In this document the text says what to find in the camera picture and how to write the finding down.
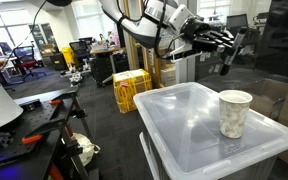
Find stacked white cardboard boxes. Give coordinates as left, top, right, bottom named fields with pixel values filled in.
left=158, top=46, right=177, bottom=88

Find small black drawer cabinet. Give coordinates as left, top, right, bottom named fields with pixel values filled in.
left=48, top=52, right=69, bottom=72

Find black mesh office chair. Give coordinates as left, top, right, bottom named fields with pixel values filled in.
left=68, top=40, right=92, bottom=71

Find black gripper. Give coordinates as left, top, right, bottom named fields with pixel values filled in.
left=181, top=17, right=236, bottom=56

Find white patterned paper cup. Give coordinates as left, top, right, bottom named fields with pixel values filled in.
left=218, top=89, right=254, bottom=139

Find dark cabinet with labels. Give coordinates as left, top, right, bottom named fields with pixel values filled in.
left=195, top=49, right=226, bottom=81

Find black equipment cabinet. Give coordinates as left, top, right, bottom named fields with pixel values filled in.
left=89, top=54, right=116, bottom=88

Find white plastic bag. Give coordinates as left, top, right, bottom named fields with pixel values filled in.
left=71, top=132, right=102, bottom=167

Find black hanging cable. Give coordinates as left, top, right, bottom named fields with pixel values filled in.
left=0, top=0, right=49, bottom=73

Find yellow bin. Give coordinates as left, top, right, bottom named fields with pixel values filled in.
left=61, top=46, right=79, bottom=70

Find clear plastic storage bin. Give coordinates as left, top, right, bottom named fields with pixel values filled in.
left=132, top=81, right=288, bottom=180

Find office chair with red seat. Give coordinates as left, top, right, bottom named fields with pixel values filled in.
left=12, top=45, right=48, bottom=83

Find brown cardboard box with flap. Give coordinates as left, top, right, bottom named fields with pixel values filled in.
left=248, top=78, right=288, bottom=122

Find orange clamp handle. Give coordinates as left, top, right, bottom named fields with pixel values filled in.
left=48, top=98, right=64, bottom=106
left=21, top=134, right=44, bottom=145

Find grey plastic storage bin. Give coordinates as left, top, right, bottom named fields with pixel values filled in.
left=138, top=131, right=278, bottom=180

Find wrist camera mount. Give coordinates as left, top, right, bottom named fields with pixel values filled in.
left=168, top=41, right=199, bottom=63

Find wooden desk top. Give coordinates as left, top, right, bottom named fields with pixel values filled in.
left=89, top=46, right=127, bottom=56

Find black high-back office chair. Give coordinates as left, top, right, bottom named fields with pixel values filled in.
left=224, top=13, right=252, bottom=51

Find black perforated work table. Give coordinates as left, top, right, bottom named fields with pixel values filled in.
left=0, top=87, right=100, bottom=180

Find yellow crate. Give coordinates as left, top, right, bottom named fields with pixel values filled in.
left=112, top=68, right=153, bottom=115

